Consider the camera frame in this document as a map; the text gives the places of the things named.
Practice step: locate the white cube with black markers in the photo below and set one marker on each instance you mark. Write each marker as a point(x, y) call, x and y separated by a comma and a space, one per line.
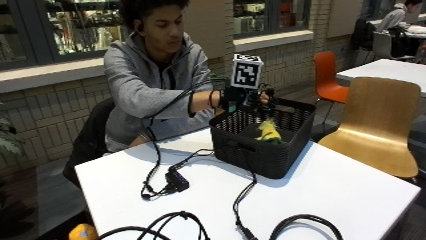
point(246, 74)

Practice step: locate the yellow soft toy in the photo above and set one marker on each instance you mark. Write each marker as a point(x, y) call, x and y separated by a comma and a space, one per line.
point(269, 132)

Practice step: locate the black wrist band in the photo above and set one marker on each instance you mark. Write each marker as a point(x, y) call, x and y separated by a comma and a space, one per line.
point(211, 98)

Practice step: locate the orange chair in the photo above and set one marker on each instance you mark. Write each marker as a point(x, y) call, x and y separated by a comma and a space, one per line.
point(329, 80)

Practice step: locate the black plastic basket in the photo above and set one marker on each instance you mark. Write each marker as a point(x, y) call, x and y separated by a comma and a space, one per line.
point(261, 153)

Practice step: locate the small dark framed window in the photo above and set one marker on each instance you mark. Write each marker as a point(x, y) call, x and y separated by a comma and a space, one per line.
point(270, 16)

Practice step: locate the wooden chair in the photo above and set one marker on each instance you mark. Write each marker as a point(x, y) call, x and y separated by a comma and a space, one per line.
point(377, 126)

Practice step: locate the person in grey hoodie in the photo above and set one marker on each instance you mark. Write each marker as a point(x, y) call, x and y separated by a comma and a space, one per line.
point(141, 86)

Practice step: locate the dark jacket on chair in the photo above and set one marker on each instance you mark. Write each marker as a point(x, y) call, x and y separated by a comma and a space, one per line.
point(362, 33)

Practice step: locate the white side table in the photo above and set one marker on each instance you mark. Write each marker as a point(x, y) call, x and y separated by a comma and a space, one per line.
point(390, 71)

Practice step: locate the grey chair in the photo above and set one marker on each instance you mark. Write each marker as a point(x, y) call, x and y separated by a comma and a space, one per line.
point(382, 45)

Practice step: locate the black chair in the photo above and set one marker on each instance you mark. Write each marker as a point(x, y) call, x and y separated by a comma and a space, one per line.
point(90, 140)

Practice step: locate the large dark framed window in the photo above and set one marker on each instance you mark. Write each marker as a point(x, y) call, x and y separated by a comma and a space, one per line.
point(66, 26)

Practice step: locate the yellow round object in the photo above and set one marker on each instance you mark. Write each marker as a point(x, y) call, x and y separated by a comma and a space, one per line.
point(82, 232)

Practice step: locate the green plant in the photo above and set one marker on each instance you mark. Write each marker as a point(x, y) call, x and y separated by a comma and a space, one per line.
point(8, 140)

